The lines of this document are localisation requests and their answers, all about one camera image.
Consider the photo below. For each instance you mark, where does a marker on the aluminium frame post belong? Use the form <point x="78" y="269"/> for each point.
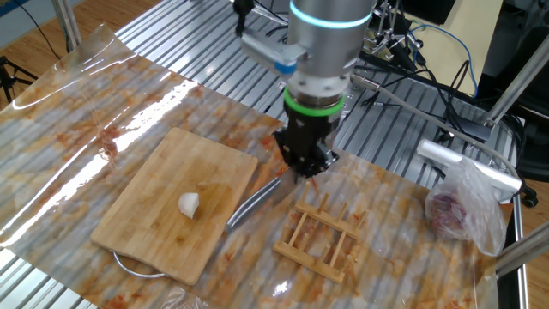
<point x="523" y="253"/>
<point x="66" y="26"/>
<point x="521" y="283"/>
<point x="514" y="88"/>

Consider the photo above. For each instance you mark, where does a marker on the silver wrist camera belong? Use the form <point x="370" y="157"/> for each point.
<point x="266" y="51"/>

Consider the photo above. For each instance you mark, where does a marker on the plastic bag with meat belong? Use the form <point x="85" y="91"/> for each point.
<point x="480" y="206"/>

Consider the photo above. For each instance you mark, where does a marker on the black office chair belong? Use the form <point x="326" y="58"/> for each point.
<point x="534" y="146"/>

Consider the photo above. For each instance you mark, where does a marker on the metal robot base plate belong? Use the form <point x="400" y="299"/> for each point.
<point x="349" y="101"/>

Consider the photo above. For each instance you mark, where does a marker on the bamboo cutting board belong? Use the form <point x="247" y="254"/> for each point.
<point x="150" y="223"/>

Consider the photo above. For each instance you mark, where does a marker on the steel cleaver knife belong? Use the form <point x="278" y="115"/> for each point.
<point x="253" y="204"/>

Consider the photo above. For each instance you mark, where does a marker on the black tripod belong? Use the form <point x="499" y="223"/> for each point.
<point x="19" y="70"/>

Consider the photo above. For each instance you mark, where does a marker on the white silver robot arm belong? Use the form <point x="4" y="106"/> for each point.
<point x="330" y="51"/>

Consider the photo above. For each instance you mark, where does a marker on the metal clamp stand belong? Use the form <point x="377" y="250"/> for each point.
<point x="381" y="40"/>

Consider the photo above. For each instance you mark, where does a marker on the white plastic film roll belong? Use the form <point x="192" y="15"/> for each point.
<point x="433" y="150"/>

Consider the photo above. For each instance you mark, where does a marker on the marble pattern plastic mat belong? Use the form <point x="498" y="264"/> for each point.
<point x="386" y="266"/>

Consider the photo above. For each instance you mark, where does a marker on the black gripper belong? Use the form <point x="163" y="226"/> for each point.
<point x="313" y="129"/>

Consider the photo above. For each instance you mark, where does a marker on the wooden peg rack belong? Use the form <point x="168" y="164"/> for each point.
<point x="309" y="262"/>

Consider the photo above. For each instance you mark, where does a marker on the purple onion peels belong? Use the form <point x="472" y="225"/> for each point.
<point x="448" y="214"/>

